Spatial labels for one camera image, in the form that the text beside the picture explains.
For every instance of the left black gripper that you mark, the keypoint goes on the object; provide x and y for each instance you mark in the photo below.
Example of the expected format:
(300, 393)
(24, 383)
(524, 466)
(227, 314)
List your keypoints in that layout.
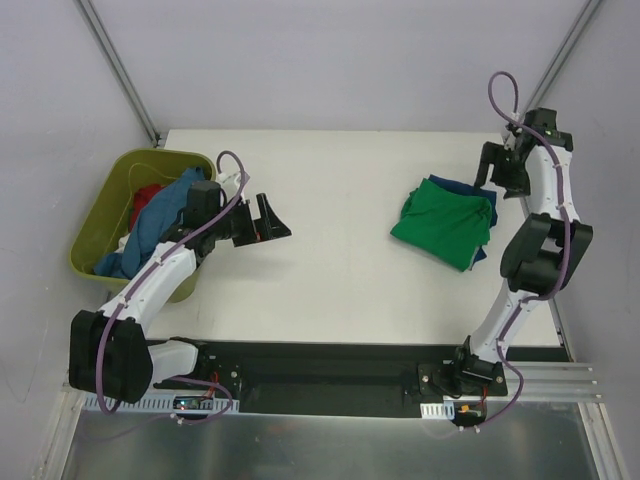
(248, 223)

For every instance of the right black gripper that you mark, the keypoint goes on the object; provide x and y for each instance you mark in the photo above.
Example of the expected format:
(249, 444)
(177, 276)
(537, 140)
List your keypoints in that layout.
(507, 167)

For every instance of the green t shirt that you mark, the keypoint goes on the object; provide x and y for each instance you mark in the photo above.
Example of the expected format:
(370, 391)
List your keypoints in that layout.
(411, 228)

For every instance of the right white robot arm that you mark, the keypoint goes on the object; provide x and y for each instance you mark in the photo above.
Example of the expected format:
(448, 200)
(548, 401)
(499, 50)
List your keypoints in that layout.
(532, 162)

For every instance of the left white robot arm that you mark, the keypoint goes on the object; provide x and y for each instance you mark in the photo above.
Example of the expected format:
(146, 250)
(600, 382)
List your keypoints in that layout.
(109, 353)

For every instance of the folded navy printed t shirt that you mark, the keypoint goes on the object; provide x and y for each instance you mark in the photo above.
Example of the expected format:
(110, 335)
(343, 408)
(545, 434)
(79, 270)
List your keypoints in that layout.
(460, 219)

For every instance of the teal blue t shirt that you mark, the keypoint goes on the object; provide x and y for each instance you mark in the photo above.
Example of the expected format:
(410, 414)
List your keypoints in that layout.
(152, 222)

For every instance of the red t shirt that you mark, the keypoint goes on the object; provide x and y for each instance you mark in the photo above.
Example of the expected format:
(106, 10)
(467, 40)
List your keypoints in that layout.
(141, 199)

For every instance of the white garment in bin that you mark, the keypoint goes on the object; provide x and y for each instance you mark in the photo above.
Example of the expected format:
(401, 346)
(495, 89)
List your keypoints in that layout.
(122, 242)

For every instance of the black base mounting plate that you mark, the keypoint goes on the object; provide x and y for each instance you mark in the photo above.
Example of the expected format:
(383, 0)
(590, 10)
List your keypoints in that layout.
(357, 380)

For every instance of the olive green plastic bin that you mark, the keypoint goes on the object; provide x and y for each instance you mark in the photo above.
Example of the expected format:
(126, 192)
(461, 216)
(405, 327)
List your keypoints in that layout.
(108, 218)

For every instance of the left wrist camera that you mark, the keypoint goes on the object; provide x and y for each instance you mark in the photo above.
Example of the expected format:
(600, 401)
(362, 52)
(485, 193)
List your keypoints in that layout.
(232, 183)

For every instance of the right frame post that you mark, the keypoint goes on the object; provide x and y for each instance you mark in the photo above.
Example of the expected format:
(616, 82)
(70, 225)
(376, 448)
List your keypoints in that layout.
(560, 59)

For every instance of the frame post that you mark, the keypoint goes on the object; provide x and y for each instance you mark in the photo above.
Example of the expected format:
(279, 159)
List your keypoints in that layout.
(108, 49)
(560, 59)

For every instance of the left frame post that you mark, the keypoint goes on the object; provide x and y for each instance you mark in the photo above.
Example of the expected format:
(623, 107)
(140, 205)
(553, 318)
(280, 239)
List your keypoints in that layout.
(108, 49)

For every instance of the aluminium extrusion rail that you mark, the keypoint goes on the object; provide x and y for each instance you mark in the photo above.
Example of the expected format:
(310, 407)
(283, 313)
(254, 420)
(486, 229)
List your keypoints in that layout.
(563, 382)

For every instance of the left slotted cable duct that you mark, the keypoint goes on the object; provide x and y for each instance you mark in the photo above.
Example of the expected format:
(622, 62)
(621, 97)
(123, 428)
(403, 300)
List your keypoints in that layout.
(180, 404)

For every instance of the slotted cable duct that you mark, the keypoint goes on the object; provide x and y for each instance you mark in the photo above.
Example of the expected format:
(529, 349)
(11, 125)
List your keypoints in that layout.
(438, 411)
(180, 404)

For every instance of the right slotted cable duct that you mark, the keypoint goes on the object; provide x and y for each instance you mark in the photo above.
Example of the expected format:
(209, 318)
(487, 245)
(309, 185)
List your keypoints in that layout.
(438, 411)

